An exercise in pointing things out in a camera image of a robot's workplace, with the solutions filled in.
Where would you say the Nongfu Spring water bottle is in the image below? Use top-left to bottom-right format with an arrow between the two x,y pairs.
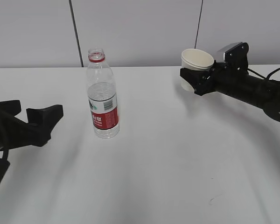
86,48 -> 119,139

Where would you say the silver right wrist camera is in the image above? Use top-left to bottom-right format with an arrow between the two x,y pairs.
215,42 -> 249,70

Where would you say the white paper cup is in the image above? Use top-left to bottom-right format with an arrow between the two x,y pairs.
180,48 -> 215,92

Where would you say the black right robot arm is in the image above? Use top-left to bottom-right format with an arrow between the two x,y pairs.
180,63 -> 280,122

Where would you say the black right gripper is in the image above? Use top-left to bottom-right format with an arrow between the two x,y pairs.
180,61 -> 250,96

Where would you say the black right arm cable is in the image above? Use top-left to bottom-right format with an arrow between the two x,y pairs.
246,66 -> 280,81

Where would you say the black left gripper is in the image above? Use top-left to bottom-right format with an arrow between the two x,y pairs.
0,100 -> 63,151

